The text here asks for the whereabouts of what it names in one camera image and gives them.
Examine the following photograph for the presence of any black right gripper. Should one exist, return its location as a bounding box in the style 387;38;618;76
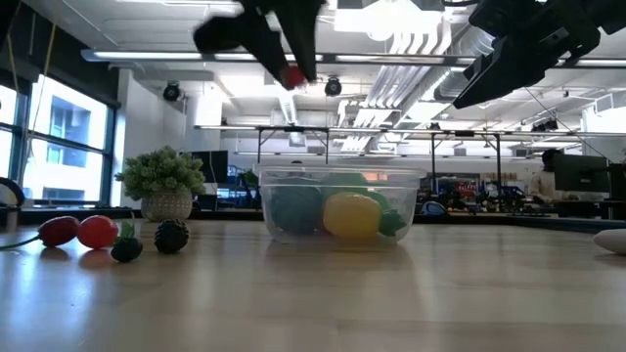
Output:
452;0;602;109

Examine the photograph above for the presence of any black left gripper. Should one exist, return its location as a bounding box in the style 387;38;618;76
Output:
193;0;327;89

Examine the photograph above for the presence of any red toy cherry tomato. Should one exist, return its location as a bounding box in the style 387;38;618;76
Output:
281;66;307;92

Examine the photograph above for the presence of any clear plastic tupperware container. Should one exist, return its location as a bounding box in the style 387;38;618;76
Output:
252;164;427;246

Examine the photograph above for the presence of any light green toy cabbage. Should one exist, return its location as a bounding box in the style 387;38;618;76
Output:
320;171;371;195

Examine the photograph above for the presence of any round green toy fruit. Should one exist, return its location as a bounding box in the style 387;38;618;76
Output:
364;191;392;211

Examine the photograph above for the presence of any small toy watermelon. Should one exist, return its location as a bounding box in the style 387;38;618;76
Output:
270;184;325;236

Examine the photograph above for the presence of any yellow toy bell pepper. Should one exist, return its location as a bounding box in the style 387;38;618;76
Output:
322;191;410;241

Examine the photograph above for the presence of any large toy blackberry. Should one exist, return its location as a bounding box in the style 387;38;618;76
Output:
154;218;191;255

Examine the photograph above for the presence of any red tomato with green calyx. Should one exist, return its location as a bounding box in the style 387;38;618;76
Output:
76;214;138;250

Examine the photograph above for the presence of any dark red cherry with stem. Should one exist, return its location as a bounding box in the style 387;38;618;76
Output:
0;215;81;251

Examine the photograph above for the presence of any person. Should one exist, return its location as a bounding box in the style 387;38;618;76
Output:
527;149;581;204

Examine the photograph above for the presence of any long ceiling light bar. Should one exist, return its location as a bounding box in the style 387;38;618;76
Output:
80;48;626;68

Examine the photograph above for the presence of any black desk monitor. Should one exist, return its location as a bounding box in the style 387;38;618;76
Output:
553;154;610;195

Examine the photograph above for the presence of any small background plant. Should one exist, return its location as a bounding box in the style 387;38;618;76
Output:
243;168;263;209

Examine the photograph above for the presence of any green plant in white pot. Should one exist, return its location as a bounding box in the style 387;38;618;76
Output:
114;145;207;223

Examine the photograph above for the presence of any beige folded cloth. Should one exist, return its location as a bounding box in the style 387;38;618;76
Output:
593;228;626;256

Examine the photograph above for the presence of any small toy blackberry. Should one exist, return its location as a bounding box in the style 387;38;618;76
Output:
110;237;145;264

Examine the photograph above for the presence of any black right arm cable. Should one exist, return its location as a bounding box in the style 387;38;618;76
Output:
522;86;612;165

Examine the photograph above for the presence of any black wall screen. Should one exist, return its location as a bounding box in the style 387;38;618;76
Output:
190;150;230;185

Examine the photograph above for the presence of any yellow hanging cable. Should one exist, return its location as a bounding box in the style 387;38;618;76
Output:
7;0;60;185

